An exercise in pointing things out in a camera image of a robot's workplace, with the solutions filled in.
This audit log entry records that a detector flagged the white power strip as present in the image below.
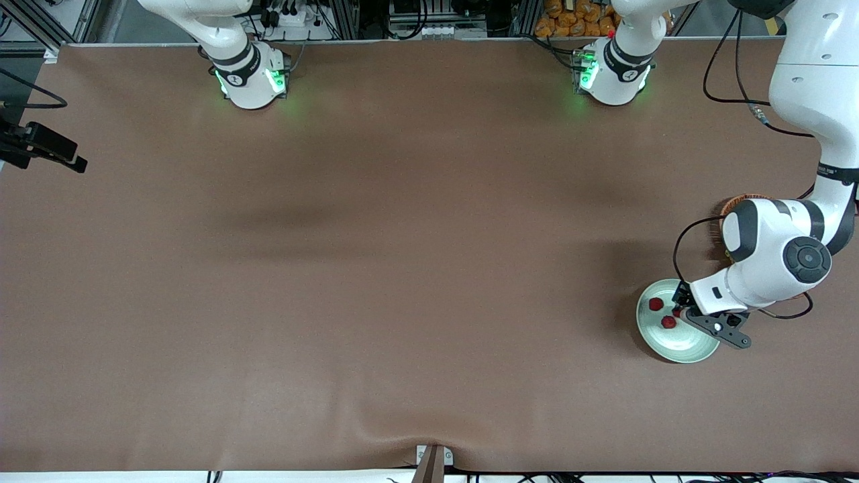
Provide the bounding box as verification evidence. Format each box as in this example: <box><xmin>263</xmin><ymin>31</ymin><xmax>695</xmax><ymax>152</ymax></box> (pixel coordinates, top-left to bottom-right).
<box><xmin>267</xmin><ymin>8</ymin><xmax>309</xmax><ymax>29</ymax></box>

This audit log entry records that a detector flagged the aluminium frame profile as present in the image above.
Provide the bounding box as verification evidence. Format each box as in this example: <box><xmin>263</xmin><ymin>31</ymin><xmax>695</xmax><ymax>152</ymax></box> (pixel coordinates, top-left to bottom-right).
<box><xmin>511</xmin><ymin>0</ymin><xmax>538</xmax><ymax>38</ymax></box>
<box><xmin>329</xmin><ymin>0</ymin><xmax>360</xmax><ymax>41</ymax></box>
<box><xmin>70</xmin><ymin>0</ymin><xmax>103</xmax><ymax>45</ymax></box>

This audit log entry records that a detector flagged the white terminal strip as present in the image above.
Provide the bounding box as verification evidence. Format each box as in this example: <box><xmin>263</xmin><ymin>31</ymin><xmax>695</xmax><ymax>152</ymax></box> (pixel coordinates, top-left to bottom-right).
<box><xmin>388</xmin><ymin>23</ymin><xmax>489</xmax><ymax>40</ymax></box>

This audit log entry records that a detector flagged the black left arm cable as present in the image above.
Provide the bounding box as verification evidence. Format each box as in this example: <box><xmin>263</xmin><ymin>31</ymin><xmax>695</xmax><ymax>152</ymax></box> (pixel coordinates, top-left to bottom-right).
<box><xmin>673</xmin><ymin>7</ymin><xmax>816</xmax><ymax>319</ymax></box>

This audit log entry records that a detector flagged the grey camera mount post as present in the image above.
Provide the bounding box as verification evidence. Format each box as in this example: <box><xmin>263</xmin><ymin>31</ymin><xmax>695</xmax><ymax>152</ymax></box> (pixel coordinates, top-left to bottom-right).
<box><xmin>416</xmin><ymin>445</ymin><xmax>454</xmax><ymax>483</ymax></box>

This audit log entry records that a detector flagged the pile of bread buns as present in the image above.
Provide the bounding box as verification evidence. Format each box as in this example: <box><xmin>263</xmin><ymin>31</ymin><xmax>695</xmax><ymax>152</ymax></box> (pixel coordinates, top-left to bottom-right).
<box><xmin>535</xmin><ymin>0</ymin><xmax>621</xmax><ymax>38</ymax></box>

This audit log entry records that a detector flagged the pale green round plate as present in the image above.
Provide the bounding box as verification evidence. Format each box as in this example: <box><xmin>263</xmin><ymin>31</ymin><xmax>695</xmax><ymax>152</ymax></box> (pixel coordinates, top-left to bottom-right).
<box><xmin>636</xmin><ymin>278</ymin><xmax>724</xmax><ymax>365</ymax></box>

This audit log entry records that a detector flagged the woven wicker fruit basket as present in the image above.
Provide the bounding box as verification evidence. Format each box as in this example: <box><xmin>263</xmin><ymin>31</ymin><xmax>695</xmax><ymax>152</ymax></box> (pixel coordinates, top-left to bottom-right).
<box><xmin>719</xmin><ymin>194</ymin><xmax>772</xmax><ymax>262</ymax></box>

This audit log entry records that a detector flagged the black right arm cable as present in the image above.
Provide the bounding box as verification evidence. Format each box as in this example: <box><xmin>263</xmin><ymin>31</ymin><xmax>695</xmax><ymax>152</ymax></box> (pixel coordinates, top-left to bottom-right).
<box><xmin>0</xmin><ymin>67</ymin><xmax>68</xmax><ymax>109</ymax></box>

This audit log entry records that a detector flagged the table cover mat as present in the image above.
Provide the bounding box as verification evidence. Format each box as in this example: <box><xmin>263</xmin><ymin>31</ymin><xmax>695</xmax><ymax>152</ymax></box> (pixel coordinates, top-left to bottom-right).
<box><xmin>0</xmin><ymin>38</ymin><xmax>859</xmax><ymax>474</ymax></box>

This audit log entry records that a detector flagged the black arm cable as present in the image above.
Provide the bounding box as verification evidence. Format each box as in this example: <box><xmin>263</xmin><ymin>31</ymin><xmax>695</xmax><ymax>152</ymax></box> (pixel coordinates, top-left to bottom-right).
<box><xmin>673</xmin><ymin>7</ymin><xmax>816</xmax><ymax>319</ymax></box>
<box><xmin>0</xmin><ymin>67</ymin><xmax>68</xmax><ymax>109</ymax></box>

